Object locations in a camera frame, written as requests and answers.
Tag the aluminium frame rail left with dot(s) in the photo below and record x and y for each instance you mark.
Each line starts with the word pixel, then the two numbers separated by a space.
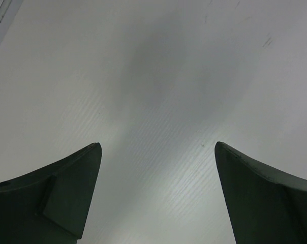
pixel 8 11

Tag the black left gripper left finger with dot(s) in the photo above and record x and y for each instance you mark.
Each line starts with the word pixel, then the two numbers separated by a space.
pixel 51 204

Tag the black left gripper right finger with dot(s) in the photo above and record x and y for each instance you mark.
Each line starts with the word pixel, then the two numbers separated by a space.
pixel 264 204

